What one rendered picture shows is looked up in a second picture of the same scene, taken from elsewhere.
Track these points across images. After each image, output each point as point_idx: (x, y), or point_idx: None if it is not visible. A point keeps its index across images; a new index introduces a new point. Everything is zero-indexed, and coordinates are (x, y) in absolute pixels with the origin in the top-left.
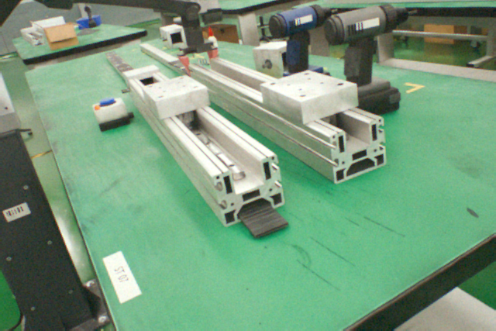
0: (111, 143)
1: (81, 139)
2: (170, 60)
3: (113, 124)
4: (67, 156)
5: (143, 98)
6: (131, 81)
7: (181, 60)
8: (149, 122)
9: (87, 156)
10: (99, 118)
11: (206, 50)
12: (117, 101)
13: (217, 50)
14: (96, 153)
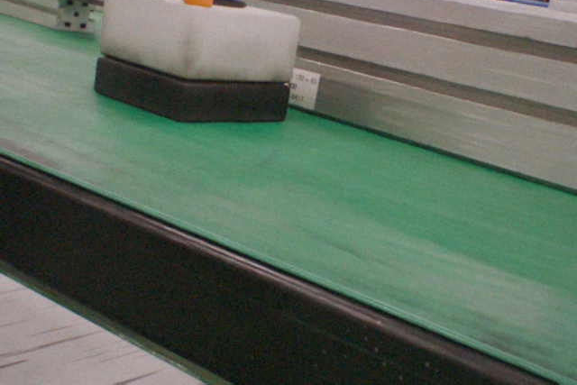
0: (365, 179)
1: (105, 128)
2: None
3: (234, 101)
4: (185, 197)
5: (498, 7)
6: None
7: None
8: (469, 128)
9: (352, 221)
10: (200, 49)
11: None
12: (245, 6)
13: None
14: (384, 215)
